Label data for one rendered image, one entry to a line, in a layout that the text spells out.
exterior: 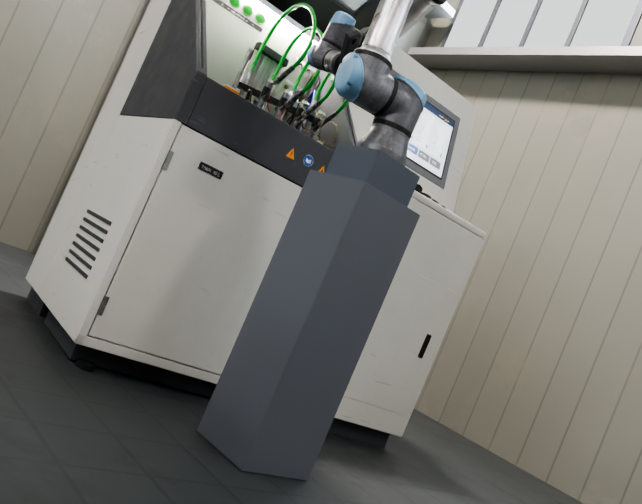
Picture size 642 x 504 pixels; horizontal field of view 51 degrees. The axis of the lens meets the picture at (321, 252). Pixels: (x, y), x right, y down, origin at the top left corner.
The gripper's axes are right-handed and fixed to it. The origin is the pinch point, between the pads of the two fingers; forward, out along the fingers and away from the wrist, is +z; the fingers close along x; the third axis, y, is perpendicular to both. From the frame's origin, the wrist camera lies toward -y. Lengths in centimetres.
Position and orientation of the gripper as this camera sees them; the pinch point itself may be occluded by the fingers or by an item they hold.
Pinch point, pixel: (378, 70)
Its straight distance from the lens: 205.2
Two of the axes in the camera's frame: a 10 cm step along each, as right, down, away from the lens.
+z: 5.5, 3.9, -7.4
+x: -8.2, 4.1, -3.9
